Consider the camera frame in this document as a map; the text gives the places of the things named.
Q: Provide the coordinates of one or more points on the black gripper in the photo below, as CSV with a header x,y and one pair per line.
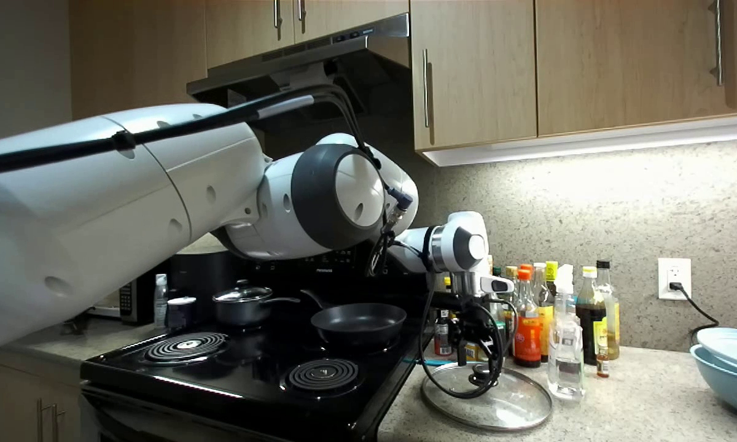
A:
x,y
473,334

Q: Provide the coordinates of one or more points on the glass lid with black knob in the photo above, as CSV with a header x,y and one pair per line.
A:
x,y
511,404

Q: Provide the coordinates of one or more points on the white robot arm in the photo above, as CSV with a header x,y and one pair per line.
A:
x,y
97,202

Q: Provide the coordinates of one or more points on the black frying pan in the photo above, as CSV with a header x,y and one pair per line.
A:
x,y
356,324

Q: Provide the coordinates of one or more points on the black electric stove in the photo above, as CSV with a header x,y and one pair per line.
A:
x,y
275,380

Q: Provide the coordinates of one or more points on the grey pot with glass lid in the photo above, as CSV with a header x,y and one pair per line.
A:
x,y
247,304

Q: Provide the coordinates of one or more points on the orange sauce bottle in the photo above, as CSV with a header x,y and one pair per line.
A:
x,y
527,320

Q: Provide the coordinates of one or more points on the clear spray bottle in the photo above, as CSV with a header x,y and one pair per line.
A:
x,y
565,342

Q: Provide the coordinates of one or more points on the dark soy sauce bottle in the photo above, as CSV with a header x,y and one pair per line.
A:
x,y
590,309

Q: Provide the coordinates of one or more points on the yellow label oil bottle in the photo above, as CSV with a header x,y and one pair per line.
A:
x,y
608,327

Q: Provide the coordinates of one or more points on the light blue stacked bowls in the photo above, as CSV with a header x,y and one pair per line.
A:
x,y
716,357

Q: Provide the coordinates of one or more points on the upper wooden cabinets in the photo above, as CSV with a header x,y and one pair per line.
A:
x,y
464,72

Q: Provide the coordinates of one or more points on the wooden cabinets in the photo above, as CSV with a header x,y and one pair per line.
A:
x,y
464,72
39,401

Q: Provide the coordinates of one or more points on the range hood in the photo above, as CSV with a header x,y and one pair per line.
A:
x,y
370,62

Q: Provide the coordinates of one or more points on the lower wooden cabinets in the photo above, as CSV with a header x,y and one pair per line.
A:
x,y
39,401

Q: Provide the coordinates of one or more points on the white wall outlet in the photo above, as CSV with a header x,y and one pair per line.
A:
x,y
674,278

